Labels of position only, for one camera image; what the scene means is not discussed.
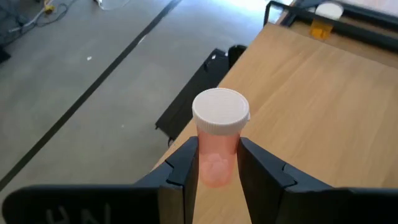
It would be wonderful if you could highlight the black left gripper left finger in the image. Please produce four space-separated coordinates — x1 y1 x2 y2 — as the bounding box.
0 136 200 224

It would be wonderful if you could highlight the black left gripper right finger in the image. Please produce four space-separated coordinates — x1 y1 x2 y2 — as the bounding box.
237 136 398 224

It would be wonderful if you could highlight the small red pill bottle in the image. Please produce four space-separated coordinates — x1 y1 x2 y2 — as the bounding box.
192 87 251 189

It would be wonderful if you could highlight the orange cup back right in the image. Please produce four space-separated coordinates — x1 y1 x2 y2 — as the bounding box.
308 1 345 40

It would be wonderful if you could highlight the black aluminium table frame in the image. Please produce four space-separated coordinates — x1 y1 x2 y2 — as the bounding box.
154 0 398 147

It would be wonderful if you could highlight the white floor cable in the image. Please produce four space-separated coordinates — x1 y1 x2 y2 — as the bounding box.
7 9 52 34

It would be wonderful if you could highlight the dark floor cable with plug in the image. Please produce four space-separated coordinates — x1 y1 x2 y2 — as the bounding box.
34 0 78 27

